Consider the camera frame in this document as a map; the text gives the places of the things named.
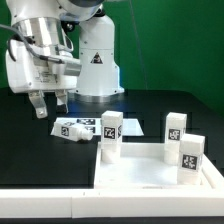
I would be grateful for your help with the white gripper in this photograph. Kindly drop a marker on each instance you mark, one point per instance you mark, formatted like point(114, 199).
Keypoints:
point(27, 73)

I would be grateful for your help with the white square tabletop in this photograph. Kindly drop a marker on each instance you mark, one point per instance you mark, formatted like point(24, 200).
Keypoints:
point(140, 166)

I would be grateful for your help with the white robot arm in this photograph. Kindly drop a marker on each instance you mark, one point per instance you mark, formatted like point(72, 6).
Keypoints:
point(61, 46)

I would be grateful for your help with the paper sheet with markers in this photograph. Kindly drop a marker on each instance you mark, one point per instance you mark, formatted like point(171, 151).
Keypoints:
point(131, 126)

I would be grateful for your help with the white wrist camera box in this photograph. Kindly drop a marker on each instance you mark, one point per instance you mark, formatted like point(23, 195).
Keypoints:
point(64, 65)

